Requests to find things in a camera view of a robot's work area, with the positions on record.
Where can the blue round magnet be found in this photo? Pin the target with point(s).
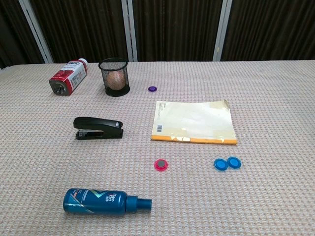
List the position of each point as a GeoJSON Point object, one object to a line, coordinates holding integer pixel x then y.
{"type": "Point", "coordinates": [234, 162]}
{"type": "Point", "coordinates": [220, 164]}

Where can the pink round magnet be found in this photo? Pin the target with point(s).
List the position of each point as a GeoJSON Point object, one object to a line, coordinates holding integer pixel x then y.
{"type": "Point", "coordinates": [161, 165]}

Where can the blue spray bottle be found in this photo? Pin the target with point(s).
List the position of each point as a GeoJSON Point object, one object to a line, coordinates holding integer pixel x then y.
{"type": "Point", "coordinates": [98, 202]}

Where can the black mesh pen holder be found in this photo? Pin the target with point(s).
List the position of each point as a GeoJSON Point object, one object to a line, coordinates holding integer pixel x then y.
{"type": "Point", "coordinates": [116, 92]}

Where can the red juice bottle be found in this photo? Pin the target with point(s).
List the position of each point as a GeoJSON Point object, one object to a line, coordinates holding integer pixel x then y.
{"type": "Point", "coordinates": [71, 76]}

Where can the pink ball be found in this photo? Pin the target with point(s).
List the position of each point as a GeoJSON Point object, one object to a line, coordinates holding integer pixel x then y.
{"type": "Point", "coordinates": [113, 79]}

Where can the beige woven tablecloth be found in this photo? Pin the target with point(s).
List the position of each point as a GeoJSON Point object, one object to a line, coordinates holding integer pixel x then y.
{"type": "Point", "coordinates": [221, 196]}

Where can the black stapler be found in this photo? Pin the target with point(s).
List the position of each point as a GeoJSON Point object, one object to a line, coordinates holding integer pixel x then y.
{"type": "Point", "coordinates": [93, 121]}

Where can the purple round magnet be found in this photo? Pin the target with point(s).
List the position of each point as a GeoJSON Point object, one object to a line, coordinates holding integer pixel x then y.
{"type": "Point", "coordinates": [152, 89]}

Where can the grey partition post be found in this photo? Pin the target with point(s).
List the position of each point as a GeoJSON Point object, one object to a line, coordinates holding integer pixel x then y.
{"type": "Point", "coordinates": [222, 32]}
{"type": "Point", "coordinates": [131, 32]}
{"type": "Point", "coordinates": [37, 32]}

